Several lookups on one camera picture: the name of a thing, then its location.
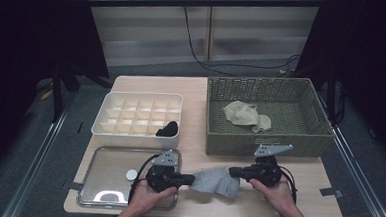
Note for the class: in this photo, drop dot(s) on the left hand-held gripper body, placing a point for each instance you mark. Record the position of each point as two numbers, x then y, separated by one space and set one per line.
162 177

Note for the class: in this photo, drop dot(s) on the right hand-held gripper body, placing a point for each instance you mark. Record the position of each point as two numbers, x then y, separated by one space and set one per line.
267 172

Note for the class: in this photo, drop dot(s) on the grey sock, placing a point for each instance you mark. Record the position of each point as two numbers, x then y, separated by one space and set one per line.
210 179
232 190

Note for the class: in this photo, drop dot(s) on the green woven basket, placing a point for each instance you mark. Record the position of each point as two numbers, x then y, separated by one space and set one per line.
265 145

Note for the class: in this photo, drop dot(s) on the black sock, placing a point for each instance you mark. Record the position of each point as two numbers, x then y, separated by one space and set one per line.
168 129

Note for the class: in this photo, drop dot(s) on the cream sock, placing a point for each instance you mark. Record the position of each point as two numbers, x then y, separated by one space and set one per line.
242 113
263 124

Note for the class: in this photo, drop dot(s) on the clear plastic lid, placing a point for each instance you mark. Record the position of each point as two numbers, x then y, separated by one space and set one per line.
107 170

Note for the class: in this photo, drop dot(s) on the white divided storage box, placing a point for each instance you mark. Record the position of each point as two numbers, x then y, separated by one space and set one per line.
130 118

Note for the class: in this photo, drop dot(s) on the person's right hand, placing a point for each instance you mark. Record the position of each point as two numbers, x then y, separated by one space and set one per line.
276 196

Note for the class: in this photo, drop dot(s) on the person's left hand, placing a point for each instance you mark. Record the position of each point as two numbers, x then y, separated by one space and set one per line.
147 201

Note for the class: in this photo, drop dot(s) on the white round disc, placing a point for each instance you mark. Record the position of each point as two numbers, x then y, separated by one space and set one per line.
131 175

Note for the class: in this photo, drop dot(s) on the grey tape strip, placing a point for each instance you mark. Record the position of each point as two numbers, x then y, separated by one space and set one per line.
332 192
73 186

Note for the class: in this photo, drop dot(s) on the black metal stand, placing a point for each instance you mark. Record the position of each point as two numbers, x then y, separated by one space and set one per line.
331 95
57 91

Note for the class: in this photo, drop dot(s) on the black curtain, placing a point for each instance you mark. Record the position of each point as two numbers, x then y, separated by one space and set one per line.
34 46
367 47

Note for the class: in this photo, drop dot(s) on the black horizontal bar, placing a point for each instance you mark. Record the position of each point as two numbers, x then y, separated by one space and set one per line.
186 2

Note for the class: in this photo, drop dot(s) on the metal floor rail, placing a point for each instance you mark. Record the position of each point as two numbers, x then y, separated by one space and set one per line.
34 170
360 184

